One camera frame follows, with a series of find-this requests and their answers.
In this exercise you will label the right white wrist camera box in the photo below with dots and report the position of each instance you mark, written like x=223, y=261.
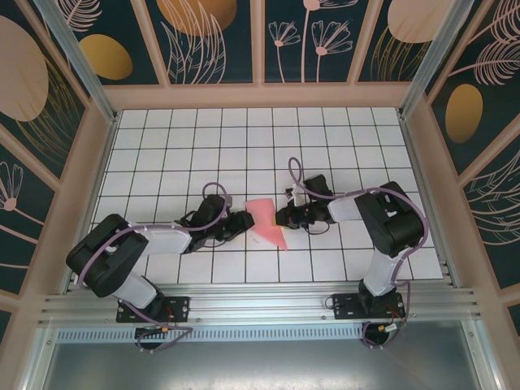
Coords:
x=294, y=195

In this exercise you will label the dark floral side panel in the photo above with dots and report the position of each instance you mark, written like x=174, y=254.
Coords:
x=20, y=211
x=479, y=81
x=24, y=81
x=495, y=211

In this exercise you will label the pink cloth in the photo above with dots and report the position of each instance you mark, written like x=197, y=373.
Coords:
x=264, y=219

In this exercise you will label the black circuit board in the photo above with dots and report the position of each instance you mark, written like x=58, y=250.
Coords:
x=146, y=332

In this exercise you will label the right aluminium frame post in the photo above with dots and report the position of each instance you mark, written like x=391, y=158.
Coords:
x=430, y=57

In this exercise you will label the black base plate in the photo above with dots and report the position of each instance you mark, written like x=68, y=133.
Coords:
x=345, y=306
x=178, y=308

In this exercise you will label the dark panel with flower outlines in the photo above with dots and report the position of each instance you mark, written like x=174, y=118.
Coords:
x=308, y=40

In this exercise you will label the aluminium frame post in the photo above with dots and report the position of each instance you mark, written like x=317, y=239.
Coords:
x=430, y=57
x=81, y=65

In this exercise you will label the dark panel with pale circle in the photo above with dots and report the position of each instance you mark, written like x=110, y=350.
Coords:
x=390, y=40

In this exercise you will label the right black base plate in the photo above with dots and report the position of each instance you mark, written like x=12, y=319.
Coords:
x=345, y=306

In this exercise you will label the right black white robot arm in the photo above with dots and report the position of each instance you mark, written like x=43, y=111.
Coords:
x=394, y=227

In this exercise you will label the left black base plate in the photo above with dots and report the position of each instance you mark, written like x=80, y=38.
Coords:
x=178, y=308

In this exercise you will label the dark panel with gold oval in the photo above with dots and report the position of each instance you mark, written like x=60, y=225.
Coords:
x=122, y=40

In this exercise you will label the aluminium mounting rail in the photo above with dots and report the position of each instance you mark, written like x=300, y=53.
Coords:
x=260, y=302

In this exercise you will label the grey metal sheet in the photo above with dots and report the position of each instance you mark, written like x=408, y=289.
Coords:
x=260, y=365

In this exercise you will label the dark panel with orange circle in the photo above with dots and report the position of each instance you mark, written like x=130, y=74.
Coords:
x=195, y=40

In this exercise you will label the aluminium table edge rail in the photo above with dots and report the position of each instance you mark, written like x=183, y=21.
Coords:
x=415, y=162

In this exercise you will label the left aluminium frame post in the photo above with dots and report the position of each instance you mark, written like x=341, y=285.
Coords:
x=81, y=65

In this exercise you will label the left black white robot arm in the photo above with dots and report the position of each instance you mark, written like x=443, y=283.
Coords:
x=105, y=260

